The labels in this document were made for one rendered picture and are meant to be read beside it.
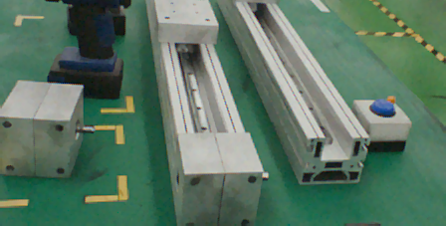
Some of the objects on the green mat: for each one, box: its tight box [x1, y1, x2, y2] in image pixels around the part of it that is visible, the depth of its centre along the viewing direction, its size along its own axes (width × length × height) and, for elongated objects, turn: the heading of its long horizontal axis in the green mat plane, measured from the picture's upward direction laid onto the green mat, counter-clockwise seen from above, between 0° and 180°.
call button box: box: [351, 101, 411, 152], centre depth 99 cm, size 8×10×6 cm
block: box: [0, 81, 95, 178], centre depth 80 cm, size 10×11×10 cm
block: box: [172, 132, 268, 226], centre depth 76 cm, size 9×12×10 cm
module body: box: [144, 0, 245, 186], centre depth 113 cm, size 80×10×8 cm, turn 177°
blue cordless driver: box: [4, 0, 133, 99], centre depth 96 cm, size 8×20×22 cm, turn 81°
